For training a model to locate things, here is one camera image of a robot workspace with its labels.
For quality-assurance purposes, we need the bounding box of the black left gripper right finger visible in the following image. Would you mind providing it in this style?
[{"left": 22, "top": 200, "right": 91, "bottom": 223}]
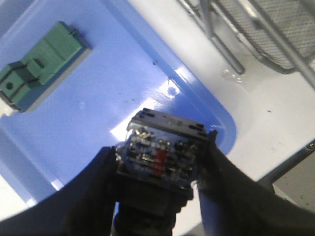
[{"left": 198, "top": 130, "right": 315, "bottom": 236}]

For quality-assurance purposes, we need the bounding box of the clear tape patch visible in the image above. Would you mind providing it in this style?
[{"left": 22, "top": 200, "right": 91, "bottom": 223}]
[{"left": 221, "top": 68, "right": 257, "bottom": 92}]

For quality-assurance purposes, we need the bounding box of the green terminal block component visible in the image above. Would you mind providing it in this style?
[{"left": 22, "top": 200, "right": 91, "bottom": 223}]
[{"left": 0, "top": 21, "right": 91, "bottom": 114}]

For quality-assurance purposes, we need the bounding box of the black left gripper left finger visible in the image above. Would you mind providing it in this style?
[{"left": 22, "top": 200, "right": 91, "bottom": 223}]
[{"left": 0, "top": 147, "right": 117, "bottom": 236}]

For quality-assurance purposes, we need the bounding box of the bottom silver mesh tray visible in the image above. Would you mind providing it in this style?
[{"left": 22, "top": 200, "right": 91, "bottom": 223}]
[{"left": 211, "top": 0, "right": 315, "bottom": 74}]

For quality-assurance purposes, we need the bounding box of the white plastic part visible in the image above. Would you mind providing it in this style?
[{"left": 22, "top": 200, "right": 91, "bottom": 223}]
[{"left": 0, "top": 91, "right": 15, "bottom": 118}]

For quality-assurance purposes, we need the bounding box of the red emergency push button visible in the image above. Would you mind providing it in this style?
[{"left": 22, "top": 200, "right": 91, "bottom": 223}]
[{"left": 113, "top": 108, "right": 207, "bottom": 236}]

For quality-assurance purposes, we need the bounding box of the silver metal rack frame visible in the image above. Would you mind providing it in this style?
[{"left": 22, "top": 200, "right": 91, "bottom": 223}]
[{"left": 177, "top": 0, "right": 315, "bottom": 84}]

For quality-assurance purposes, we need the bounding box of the blue plastic tray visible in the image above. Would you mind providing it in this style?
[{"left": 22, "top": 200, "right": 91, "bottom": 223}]
[{"left": 0, "top": 0, "right": 237, "bottom": 236}]

